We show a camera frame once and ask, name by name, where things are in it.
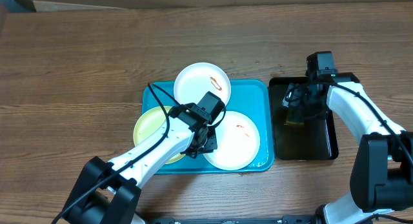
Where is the green and yellow sponge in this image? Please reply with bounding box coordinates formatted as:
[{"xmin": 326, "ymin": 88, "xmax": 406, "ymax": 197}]
[{"xmin": 285, "ymin": 108, "xmax": 305, "ymax": 127}]

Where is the white plate with small stains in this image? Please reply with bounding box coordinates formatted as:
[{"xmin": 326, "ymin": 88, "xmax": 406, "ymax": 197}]
[{"xmin": 204, "ymin": 111, "xmax": 261, "ymax": 171}]

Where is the white plate with ketchup streak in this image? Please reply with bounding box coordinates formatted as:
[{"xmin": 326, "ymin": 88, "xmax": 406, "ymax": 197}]
[{"xmin": 174, "ymin": 63, "xmax": 231, "ymax": 105}]

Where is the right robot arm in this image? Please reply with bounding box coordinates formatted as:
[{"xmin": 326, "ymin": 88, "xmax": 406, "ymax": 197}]
[{"xmin": 282, "ymin": 51, "xmax": 412, "ymax": 223}]

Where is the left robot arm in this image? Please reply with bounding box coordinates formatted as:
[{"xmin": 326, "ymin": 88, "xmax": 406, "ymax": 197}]
[{"xmin": 53, "ymin": 92, "xmax": 225, "ymax": 223}]

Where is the black water tray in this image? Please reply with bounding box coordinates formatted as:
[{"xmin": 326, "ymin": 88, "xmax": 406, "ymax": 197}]
[{"xmin": 268, "ymin": 77, "xmax": 339, "ymax": 160}]

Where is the turquoise plastic tray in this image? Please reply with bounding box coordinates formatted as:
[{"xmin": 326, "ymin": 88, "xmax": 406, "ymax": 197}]
[{"xmin": 157, "ymin": 79, "xmax": 275, "ymax": 174}]

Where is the yellow-green plate with ketchup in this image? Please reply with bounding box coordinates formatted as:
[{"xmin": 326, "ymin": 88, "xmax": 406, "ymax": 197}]
[{"xmin": 132, "ymin": 107, "xmax": 166, "ymax": 146}]

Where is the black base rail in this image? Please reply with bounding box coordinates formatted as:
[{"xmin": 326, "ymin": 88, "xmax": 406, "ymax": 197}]
[{"xmin": 146, "ymin": 215, "xmax": 324, "ymax": 224}]

